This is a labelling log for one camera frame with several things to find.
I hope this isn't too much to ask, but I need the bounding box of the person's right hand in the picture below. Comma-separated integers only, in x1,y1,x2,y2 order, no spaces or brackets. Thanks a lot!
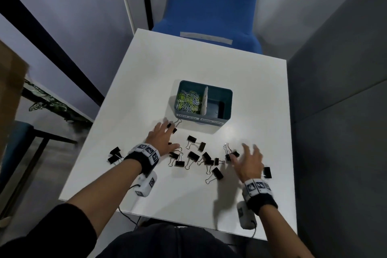
231,143,265,184

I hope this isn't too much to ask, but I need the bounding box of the person's left hand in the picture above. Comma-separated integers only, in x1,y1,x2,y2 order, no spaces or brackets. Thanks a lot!
145,119,182,157

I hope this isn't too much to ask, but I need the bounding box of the group of black binder clips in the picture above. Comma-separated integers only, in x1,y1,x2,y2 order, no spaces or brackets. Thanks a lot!
107,120,207,171
197,143,273,186

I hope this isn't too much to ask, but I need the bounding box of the pile of coloured paper clips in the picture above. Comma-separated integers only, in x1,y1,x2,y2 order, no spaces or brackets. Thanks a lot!
177,89,204,114

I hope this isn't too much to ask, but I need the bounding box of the teal divided organizer box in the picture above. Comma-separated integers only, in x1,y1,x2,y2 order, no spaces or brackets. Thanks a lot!
175,80,234,126

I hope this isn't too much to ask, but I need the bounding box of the person's left forearm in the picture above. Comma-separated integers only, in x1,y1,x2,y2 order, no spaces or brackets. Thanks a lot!
66,158,143,238

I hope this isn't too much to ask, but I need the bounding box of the person's right forearm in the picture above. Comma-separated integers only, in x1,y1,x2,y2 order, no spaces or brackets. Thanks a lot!
258,205,316,258

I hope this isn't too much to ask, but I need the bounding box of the person's black clothing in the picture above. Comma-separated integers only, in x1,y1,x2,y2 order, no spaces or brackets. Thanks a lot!
0,203,241,258

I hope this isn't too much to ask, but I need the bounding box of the brown cardboard box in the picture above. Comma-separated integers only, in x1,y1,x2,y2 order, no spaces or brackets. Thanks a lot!
0,40,30,159

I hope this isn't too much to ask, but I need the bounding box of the side table with leaf pattern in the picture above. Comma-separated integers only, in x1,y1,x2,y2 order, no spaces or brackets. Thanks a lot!
23,78,95,125

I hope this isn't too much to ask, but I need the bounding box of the blue chair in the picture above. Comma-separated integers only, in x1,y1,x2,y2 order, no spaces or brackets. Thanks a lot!
152,0,263,55

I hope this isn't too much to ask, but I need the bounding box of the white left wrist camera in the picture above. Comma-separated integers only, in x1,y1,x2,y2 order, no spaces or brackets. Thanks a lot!
133,171,158,198

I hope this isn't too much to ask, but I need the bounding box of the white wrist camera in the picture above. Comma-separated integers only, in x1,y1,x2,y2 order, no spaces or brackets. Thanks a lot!
133,171,158,198
237,201,258,231

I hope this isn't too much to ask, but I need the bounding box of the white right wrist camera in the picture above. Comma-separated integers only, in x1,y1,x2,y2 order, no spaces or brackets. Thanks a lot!
237,201,258,231

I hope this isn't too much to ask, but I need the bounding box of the black left camera cable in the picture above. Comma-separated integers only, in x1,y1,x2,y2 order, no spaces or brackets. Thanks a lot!
117,185,143,231

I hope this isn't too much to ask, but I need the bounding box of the teal stool with black frame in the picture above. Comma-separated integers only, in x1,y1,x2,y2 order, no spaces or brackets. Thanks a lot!
0,120,78,222

